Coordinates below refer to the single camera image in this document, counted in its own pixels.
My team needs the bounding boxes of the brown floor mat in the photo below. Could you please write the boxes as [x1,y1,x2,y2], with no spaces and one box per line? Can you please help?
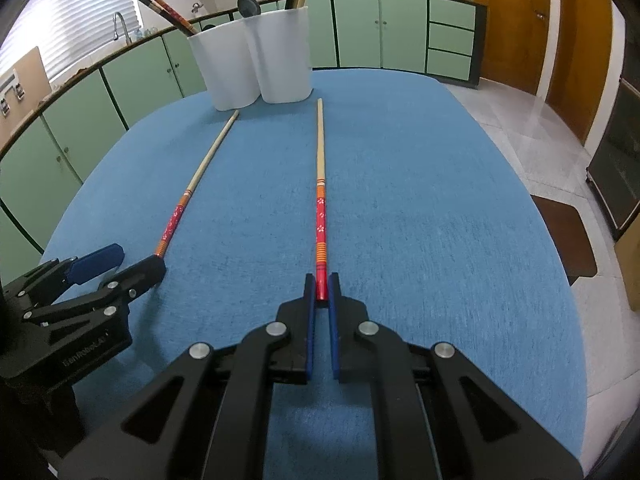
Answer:
[530,195,598,286]

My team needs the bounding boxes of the wooden board with metal hinges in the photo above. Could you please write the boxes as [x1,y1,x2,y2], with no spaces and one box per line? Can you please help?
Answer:
[0,46,53,133]

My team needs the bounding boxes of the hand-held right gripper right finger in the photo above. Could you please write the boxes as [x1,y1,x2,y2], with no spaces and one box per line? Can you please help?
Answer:
[327,272,586,480]

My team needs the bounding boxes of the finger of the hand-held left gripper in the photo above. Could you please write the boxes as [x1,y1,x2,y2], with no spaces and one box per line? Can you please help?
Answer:
[0,243,125,311]
[22,256,167,331]

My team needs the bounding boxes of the red striped bamboo chopstick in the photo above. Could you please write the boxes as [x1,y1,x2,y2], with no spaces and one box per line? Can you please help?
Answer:
[145,0,200,31]

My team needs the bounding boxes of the blue tablecloth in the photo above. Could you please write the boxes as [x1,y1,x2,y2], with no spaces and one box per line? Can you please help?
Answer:
[37,67,588,480]

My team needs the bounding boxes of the window blind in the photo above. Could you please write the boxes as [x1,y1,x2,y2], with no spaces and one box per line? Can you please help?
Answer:
[0,0,143,81]

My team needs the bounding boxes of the wooden doors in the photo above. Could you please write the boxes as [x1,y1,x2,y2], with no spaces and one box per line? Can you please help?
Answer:
[472,0,626,146]

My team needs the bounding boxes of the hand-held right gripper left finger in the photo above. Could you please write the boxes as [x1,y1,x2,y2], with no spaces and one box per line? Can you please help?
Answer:
[57,272,317,480]

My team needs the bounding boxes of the green kitchen base cabinets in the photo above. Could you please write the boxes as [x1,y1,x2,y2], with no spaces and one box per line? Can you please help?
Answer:
[0,0,488,261]

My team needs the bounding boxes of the red floral bamboo chopstick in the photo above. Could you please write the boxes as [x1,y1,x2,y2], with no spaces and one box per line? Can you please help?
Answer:
[314,98,330,303]
[154,110,241,261]

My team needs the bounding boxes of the dark brown chopstick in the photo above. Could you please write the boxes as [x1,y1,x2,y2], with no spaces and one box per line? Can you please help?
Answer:
[137,0,193,37]

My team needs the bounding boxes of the metal kitchen faucet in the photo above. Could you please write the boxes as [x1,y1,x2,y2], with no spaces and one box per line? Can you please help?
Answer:
[112,11,132,45]

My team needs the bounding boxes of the dark glass cabinet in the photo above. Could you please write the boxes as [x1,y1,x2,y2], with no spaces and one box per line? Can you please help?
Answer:
[585,77,640,241]

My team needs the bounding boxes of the white utensil holder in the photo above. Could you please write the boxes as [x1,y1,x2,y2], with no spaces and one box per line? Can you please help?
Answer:
[186,5,315,112]

